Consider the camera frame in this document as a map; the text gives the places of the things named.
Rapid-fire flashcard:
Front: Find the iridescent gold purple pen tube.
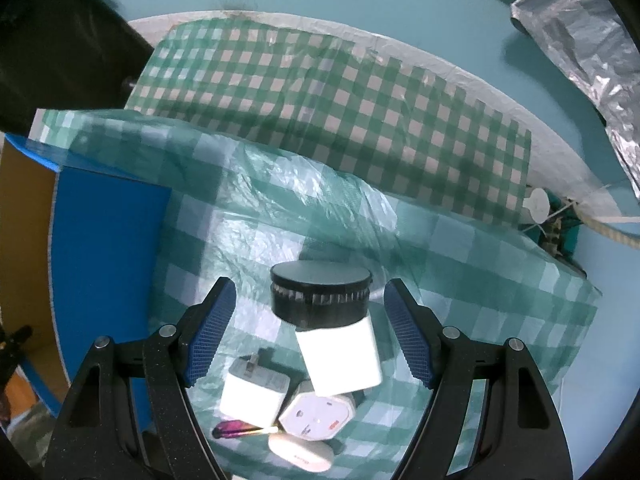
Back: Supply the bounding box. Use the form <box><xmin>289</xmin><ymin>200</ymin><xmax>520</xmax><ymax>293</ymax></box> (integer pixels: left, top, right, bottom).
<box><xmin>210</xmin><ymin>420</ymin><xmax>280</xmax><ymax>440</ymax></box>

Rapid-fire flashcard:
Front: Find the green checkered plastic tablecloth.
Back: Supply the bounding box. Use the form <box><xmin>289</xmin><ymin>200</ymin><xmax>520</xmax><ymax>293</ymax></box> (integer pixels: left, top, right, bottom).
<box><xmin>35</xmin><ymin>18</ymin><xmax>599</xmax><ymax>479</ymax></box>

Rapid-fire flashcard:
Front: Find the silver foil bag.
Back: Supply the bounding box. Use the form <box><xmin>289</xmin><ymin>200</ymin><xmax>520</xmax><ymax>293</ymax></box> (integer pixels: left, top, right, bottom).
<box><xmin>511</xmin><ymin>0</ymin><xmax>639</xmax><ymax>193</ymax></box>

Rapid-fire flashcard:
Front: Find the beige rope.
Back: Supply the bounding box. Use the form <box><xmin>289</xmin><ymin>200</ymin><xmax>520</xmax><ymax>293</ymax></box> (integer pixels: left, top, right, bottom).
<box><xmin>574</xmin><ymin>204</ymin><xmax>640</xmax><ymax>252</ymax></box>

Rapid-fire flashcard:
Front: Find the blue cardboard box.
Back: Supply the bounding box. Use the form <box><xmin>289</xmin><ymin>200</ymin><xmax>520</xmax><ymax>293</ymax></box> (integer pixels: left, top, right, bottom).
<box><xmin>1</xmin><ymin>134</ymin><xmax>170</xmax><ymax>415</ymax></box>

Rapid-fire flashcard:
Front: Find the black round camera lens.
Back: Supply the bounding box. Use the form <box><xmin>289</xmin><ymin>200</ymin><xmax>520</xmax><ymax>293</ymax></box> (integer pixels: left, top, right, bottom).
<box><xmin>270</xmin><ymin>260</ymin><xmax>372</xmax><ymax>330</ymax></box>

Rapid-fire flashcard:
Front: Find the white Kinyo oval case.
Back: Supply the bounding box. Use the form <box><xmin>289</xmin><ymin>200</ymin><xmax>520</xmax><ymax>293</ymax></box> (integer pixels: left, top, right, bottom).
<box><xmin>268</xmin><ymin>434</ymin><xmax>334</xmax><ymax>474</ymax></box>

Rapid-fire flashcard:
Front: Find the white charger with prongs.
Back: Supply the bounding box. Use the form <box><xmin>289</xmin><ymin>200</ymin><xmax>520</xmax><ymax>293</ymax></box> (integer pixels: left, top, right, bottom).
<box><xmin>295</xmin><ymin>314</ymin><xmax>383</xmax><ymax>396</ymax></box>

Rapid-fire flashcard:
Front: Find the white octagonal box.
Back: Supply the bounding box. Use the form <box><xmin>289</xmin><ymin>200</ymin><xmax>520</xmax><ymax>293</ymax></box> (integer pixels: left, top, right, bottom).
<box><xmin>278</xmin><ymin>380</ymin><xmax>356</xmax><ymax>441</ymax></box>

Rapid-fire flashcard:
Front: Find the white square wall charger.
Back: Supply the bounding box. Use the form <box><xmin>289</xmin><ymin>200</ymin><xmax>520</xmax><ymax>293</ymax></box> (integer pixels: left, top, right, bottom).
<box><xmin>219</xmin><ymin>353</ymin><xmax>291</xmax><ymax>428</ymax></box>

